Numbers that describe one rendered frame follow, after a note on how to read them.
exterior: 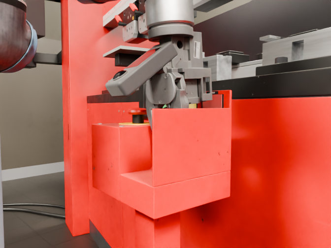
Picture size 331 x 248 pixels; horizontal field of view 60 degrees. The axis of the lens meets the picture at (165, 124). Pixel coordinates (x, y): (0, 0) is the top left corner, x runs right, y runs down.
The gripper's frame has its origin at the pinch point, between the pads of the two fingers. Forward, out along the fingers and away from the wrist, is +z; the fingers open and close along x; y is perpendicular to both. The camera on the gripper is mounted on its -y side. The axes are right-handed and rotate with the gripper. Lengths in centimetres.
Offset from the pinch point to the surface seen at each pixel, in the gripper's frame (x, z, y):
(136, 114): 9.1, -6.6, 0.3
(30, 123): 317, 16, 50
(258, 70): 3.7, -14.0, 30.9
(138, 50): 43, -24, 25
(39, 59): 192, -40, 34
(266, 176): -3.8, 7.7, 21.3
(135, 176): 1.5, 2.2, -5.4
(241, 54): 38, -23, 70
